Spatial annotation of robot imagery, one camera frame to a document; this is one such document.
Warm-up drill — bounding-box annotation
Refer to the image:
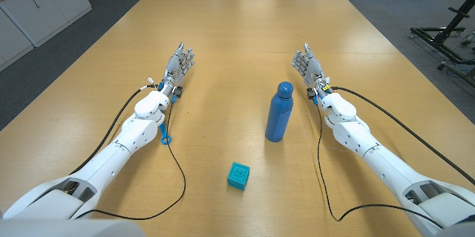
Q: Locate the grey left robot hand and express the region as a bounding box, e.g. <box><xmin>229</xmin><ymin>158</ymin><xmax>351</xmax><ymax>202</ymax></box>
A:
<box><xmin>162</xmin><ymin>42</ymin><xmax>196</xmax><ymax>99</ymax></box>

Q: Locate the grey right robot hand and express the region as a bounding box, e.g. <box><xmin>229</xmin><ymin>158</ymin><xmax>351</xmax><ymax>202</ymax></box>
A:
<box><xmin>291</xmin><ymin>42</ymin><xmax>331</xmax><ymax>99</ymax></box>

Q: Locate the blue metal bottle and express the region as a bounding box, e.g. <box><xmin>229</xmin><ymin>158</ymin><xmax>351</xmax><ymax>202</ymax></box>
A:
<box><xmin>264</xmin><ymin>81</ymin><xmax>295</xmax><ymax>143</ymax></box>

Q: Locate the teal cube block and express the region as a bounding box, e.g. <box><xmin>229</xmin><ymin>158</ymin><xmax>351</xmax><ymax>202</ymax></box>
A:
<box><xmin>226</xmin><ymin>161</ymin><xmax>251</xmax><ymax>192</ymax></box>

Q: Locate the white low cabinet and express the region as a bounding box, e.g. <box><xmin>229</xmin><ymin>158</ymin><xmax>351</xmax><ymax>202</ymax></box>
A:
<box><xmin>0</xmin><ymin>0</ymin><xmax>93</xmax><ymax>73</ymax></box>

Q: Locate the blue loop strap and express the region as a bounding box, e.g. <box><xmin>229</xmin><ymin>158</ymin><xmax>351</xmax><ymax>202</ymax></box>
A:
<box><xmin>160</xmin><ymin>122</ymin><xmax>173</xmax><ymax>146</ymax></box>

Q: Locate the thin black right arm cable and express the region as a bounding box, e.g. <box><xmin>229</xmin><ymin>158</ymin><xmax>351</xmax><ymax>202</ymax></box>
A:
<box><xmin>315</xmin><ymin>101</ymin><xmax>445</xmax><ymax>229</ymax></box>

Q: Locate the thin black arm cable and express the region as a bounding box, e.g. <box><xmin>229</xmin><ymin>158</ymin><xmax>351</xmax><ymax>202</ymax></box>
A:
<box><xmin>73</xmin><ymin>95</ymin><xmax>186</xmax><ymax>221</ymax></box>
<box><xmin>315</xmin><ymin>101</ymin><xmax>445</xmax><ymax>229</ymax></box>

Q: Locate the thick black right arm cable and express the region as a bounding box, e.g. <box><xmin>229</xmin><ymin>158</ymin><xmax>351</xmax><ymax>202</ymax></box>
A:
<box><xmin>331</xmin><ymin>85</ymin><xmax>475</xmax><ymax>186</ymax></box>

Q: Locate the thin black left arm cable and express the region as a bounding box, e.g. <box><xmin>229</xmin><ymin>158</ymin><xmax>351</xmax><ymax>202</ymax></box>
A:
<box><xmin>73</xmin><ymin>95</ymin><xmax>186</xmax><ymax>221</ymax></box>

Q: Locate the black metal stand frame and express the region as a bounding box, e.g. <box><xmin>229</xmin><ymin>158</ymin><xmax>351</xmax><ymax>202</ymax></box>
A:
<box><xmin>410</xmin><ymin>0</ymin><xmax>475</xmax><ymax>89</ymax></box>

